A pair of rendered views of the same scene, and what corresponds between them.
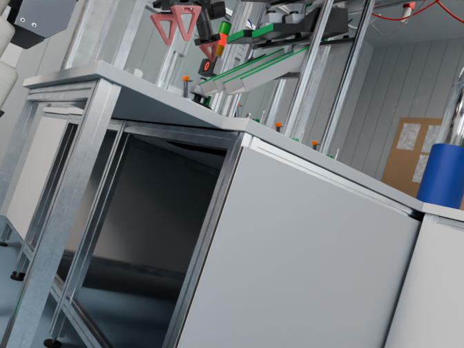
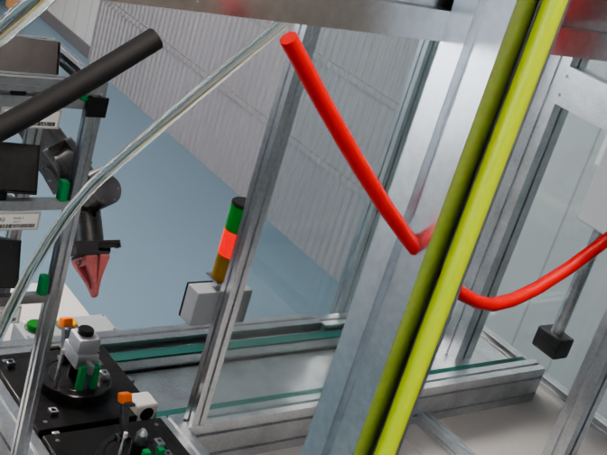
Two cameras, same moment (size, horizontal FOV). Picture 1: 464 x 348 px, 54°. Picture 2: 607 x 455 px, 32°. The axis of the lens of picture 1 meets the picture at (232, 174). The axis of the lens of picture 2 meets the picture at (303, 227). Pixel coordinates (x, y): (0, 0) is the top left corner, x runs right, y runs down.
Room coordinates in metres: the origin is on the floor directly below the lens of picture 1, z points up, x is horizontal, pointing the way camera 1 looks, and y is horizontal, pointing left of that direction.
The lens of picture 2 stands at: (1.87, -1.55, 2.12)
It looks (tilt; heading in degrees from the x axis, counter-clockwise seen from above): 22 degrees down; 83
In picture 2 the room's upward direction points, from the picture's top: 17 degrees clockwise
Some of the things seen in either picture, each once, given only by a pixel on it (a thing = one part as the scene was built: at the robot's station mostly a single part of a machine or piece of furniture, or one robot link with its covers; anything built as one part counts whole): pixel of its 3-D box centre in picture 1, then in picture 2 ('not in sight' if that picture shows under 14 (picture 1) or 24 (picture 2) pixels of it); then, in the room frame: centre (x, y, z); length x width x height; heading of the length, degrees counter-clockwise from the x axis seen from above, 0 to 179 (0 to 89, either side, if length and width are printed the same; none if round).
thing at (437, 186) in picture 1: (443, 183); not in sight; (1.73, -0.78, 0.99); 0.16 x 0.16 x 0.27
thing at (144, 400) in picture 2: not in sight; (141, 407); (1.90, 0.20, 0.97); 0.05 x 0.05 x 0.04; 35
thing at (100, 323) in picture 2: not in sight; (64, 337); (1.71, 0.45, 0.93); 0.21 x 0.07 x 0.06; 35
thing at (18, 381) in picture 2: not in sight; (72, 387); (1.76, 0.22, 0.96); 0.24 x 0.24 x 0.02; 35
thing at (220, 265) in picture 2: (217, 50); (227, 265); (1.98, 0.23, 1.28); 0.05 x 0.05 x 0.05
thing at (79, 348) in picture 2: (203, 88); (85, 347); (1.77, 0.21, 1.06); 0.08 x 0.04 x 0.07; 124
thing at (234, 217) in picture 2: (224, 30); (241, 218); (1.98, 0.23, 1.38); 0.05 x 0.05 x 0.05
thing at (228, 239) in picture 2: (221, 40); (234, 242); (1.98, 0.23, 1.33); 0.05 x 0.05 x 0.05
